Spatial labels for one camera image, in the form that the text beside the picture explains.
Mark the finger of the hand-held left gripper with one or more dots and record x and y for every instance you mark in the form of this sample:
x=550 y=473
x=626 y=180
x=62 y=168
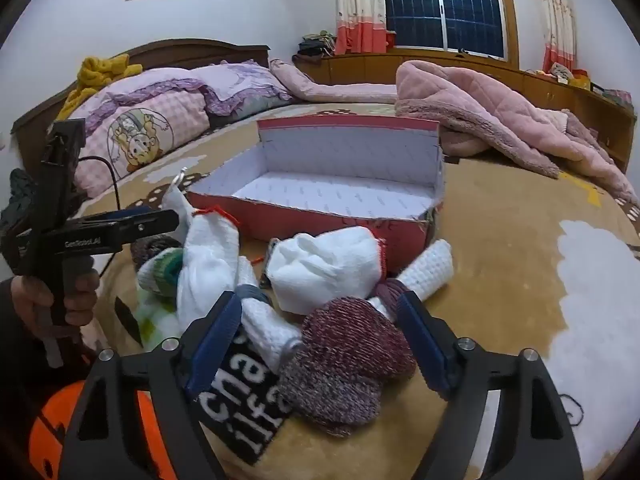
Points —
x=150 y=225
x=125 y=215

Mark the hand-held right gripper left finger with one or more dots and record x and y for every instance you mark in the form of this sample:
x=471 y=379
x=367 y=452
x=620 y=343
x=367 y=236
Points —
x=215 y=345

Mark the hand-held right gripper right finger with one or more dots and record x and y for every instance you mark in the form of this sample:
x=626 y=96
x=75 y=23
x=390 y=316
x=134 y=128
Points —
x=425 y=345

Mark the dark patterned sock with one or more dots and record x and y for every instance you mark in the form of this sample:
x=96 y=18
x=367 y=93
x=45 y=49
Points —
x=150 y=247

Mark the white sock with metal hook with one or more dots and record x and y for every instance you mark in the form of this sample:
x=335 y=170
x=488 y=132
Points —
x=174 y=205

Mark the white and green sock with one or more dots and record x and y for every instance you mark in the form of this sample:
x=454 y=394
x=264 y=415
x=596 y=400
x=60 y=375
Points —
x=160 y=272

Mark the white waffle sock grey cuff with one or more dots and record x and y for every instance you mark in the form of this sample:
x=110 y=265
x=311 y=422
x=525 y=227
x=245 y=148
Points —
x=267 y=327

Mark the white sock red trim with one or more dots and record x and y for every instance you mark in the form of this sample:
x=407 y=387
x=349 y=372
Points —
x=210 y=260

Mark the maroon knit sock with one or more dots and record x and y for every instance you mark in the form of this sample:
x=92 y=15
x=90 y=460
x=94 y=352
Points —
x=355 y=340
x=325 y=400

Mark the white waffle sock maroon cuff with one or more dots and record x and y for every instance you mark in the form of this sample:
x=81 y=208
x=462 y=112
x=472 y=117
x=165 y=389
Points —
x=425 y=272

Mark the white knit glove red trim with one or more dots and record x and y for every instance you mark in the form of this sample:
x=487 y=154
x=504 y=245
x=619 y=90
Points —
x=325 y=267

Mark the red cardboard box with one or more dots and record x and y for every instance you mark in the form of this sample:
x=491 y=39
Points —
x=325 y=190

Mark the person's left hand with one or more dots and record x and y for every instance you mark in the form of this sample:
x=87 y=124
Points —
x=32 y=300

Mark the dark cloth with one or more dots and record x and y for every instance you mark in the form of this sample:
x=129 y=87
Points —
x=17 y=192

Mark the tan printed bed blanket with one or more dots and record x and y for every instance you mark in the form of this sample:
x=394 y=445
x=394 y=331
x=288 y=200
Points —
x=500 y=260

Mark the yellow knit cloth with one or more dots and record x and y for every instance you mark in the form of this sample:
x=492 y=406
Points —
x=97 y=75

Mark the wooden headboard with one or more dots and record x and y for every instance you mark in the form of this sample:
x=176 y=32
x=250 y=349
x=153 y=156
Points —
x=200 y=47

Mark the orange plastic ball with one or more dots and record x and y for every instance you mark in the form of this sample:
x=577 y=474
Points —
x=45 y=430

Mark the pink fleece blanket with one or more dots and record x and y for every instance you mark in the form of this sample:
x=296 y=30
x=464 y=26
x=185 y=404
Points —
x=500 y=115

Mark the pile of dark clothes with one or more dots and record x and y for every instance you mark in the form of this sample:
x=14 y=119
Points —
x=315 y=44

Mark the wooden window cabinet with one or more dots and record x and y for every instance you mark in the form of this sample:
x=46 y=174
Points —
x=360 y=67

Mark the floral curtain with orange hem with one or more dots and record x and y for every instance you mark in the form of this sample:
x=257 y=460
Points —
x=555 y=15
x=360 y=5

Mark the small items on cabinet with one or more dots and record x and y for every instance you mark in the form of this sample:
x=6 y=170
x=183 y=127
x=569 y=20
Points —
x=565 y=74

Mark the dark window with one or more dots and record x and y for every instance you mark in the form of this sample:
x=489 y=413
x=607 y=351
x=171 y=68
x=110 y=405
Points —
x=442 y=5

